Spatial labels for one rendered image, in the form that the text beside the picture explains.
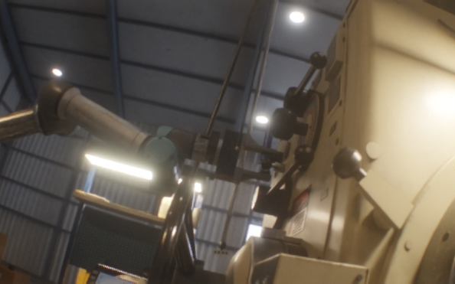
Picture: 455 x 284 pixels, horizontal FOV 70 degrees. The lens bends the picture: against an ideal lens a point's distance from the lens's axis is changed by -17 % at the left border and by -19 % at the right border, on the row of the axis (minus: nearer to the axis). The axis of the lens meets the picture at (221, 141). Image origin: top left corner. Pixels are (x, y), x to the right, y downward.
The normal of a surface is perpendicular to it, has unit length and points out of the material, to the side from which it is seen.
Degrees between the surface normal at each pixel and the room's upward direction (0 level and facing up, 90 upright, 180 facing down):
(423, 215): 90
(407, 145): 90
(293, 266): 90
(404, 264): 90
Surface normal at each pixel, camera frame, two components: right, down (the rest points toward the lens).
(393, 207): 0.09, -0.37
